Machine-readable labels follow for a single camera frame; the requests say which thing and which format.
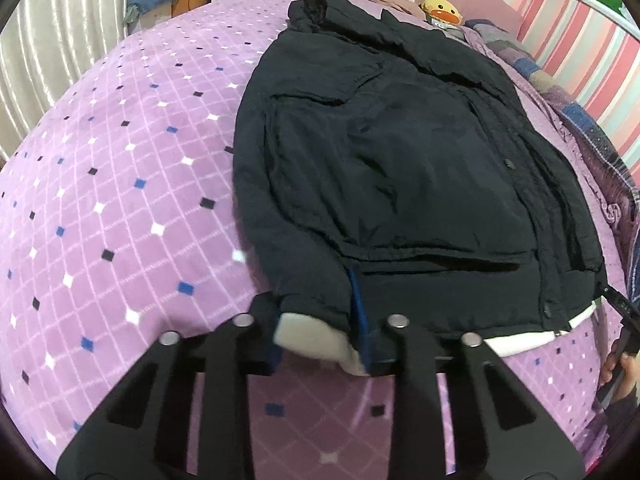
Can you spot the patchwork quilt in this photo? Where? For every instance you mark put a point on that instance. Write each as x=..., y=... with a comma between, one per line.
x=565, y=95

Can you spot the purple checked bed sheet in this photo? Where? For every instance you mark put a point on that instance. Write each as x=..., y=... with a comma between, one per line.
x=125, y=185

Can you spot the black padded jacket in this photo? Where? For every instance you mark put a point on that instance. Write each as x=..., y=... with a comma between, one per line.
x=400, y=160

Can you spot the person's right hand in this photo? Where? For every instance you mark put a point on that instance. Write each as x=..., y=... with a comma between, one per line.
x=617, y=375

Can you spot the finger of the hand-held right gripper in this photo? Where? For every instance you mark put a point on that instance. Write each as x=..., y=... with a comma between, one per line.
x=620, y=302

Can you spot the white satin curtain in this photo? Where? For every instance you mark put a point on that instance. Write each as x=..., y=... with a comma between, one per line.
x=50, y=50

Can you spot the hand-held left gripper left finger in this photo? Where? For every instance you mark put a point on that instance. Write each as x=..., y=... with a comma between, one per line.
x=220, y=360

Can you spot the yellow duck plush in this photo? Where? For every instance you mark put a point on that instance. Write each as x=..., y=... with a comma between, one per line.
x=440, y=10

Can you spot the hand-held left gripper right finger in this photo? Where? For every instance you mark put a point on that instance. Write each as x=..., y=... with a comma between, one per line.
x=362, y=330

